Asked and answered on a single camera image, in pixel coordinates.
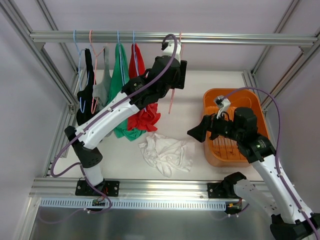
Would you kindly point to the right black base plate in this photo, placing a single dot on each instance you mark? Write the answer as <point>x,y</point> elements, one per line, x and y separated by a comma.
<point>215,190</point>

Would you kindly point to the blue hanger of green top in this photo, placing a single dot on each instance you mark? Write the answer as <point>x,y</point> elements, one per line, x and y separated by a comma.
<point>121,60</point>

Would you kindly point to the grey tank top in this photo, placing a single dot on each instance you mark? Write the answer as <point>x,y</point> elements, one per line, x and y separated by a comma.
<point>101,90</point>

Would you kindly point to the blue hanger of black top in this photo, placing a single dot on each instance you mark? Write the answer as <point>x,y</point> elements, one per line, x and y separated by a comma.
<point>80,62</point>

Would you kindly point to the black tank top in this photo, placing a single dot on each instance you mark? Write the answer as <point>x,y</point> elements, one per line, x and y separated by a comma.
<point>85,96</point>

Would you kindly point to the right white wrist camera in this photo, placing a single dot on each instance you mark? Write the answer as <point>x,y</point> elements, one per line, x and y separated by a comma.
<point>223,104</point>

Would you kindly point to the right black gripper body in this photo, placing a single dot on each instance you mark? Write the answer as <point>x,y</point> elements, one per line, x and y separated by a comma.
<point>212,126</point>

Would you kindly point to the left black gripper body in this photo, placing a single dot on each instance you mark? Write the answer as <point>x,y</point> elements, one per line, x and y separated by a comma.
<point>182,74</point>

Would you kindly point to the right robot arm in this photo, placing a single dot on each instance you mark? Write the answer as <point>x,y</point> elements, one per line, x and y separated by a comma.
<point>289,217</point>

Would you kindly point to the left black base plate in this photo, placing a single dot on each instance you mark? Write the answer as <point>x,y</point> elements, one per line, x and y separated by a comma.
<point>109,187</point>

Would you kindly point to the green tank top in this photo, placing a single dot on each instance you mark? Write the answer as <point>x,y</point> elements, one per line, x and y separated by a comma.
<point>115,87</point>

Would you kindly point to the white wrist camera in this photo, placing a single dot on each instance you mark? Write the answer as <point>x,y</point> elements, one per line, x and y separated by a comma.
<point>223,104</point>
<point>168,49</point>

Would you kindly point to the front aluminium rail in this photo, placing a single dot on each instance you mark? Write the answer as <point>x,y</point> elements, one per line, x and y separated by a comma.
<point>128,188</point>

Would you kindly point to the aluminium hanging rail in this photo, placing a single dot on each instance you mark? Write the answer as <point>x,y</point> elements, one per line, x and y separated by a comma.
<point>86,36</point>

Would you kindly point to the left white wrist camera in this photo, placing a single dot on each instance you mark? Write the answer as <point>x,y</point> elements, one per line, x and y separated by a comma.
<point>168,49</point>

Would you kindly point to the blue hanger of red top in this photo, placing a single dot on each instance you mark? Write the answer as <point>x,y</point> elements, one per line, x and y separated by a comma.
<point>135,54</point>

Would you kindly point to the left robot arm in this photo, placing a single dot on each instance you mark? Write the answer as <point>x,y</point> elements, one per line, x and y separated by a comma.
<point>134,96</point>

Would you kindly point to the slotted cable duct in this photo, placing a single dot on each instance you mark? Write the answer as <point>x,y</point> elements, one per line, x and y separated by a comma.
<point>139,204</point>

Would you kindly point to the red tank top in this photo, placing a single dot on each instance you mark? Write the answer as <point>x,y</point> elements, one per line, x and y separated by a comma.
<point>145,119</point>

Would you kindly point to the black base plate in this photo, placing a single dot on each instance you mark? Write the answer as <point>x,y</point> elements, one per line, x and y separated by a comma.
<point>215,190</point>
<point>109,187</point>

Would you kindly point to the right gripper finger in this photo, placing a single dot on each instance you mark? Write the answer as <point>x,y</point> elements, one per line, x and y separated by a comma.
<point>199,132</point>
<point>213,134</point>

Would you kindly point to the orange plastic basket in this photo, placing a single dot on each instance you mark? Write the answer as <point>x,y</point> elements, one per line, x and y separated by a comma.
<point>223,151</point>

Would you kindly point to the white tank top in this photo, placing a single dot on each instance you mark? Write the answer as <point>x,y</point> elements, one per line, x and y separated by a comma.
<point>167,154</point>

